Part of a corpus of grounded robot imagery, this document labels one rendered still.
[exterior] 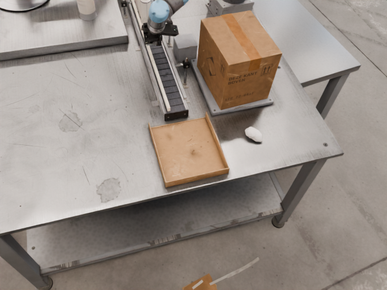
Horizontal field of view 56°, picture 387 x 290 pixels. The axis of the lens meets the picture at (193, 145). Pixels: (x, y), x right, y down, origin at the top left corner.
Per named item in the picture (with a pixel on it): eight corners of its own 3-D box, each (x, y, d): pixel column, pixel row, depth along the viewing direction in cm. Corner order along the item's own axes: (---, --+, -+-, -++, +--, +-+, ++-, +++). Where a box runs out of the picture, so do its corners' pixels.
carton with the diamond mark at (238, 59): (196, 65, 179) (200, 18, 157) (240, 56, 185) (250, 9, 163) (220, 110, 163) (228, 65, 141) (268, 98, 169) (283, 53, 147)
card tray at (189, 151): (148, 128, 158) (148, 122, 154) (205, 117, 163) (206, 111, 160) (165, 187, 142) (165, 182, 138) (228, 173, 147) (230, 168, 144)
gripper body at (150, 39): (140, 29, 166) (142, 18, 154) (159, 27, 167) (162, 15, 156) (144, 46, 165) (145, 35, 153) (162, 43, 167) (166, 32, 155)
